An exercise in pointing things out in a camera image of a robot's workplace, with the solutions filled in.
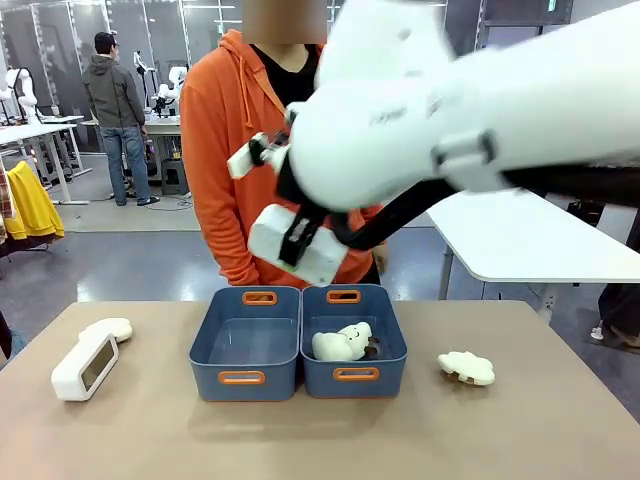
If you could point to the grey step stool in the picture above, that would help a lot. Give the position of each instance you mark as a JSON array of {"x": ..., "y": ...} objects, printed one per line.
[{"x": 174, "y": 176}]

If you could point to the white sheep plush toy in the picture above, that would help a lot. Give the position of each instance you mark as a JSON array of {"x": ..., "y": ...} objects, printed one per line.
[
  {"x": 340, "y": 345},
  {"x": 467, "y": 368},
  {"x": 112, "y": 327}
]

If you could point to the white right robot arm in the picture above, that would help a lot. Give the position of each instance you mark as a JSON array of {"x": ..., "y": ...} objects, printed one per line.
[{"x": 450, "y": 100}]

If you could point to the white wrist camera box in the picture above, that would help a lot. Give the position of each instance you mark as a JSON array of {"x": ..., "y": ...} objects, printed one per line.
[{"x": 245, "y": 161}]

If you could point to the plaid garment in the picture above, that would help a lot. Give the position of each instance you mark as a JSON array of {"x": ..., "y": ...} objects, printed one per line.
[{"x": 5, "y": 195}]

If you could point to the person in orange hoodie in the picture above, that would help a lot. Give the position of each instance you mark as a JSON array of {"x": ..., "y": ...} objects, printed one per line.
[{"x": 220, "y": 125}]

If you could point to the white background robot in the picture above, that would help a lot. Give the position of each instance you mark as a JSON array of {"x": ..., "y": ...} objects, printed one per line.
[{"x": 22, "y": 95}]

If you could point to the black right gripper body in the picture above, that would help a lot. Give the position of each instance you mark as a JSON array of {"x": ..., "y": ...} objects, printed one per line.
[{"x": 286, "y": 182}]

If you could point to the yellow garment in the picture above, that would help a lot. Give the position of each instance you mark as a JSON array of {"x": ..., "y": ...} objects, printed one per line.
[{"x": 32, "y": 205}]

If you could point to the man in grey jacket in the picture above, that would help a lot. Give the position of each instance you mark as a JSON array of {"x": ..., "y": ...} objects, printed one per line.
[{"x": 112, "y": 100}]

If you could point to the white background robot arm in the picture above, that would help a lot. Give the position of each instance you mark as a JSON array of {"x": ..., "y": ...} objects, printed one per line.
[{"x": 170, "y": 87}]

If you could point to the white background desk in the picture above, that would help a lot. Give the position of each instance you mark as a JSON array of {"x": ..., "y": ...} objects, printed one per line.
[{"x": 35, "y": 132}]

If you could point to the bystander's leg with white shoe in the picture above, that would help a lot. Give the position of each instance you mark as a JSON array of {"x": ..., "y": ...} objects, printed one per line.
[{"x": 617, "y": 312}]

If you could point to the person's right forearm orange sleeve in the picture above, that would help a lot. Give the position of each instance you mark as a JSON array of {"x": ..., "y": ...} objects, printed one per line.
[{"x": 225, "y": 240}]

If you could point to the white side table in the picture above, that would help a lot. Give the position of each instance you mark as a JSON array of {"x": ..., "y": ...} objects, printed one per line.
[{"x": 525, "y": 240}]

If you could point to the person's left hand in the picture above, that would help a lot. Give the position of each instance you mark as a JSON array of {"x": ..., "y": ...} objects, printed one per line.
[{"x": 382, "y": 256}]

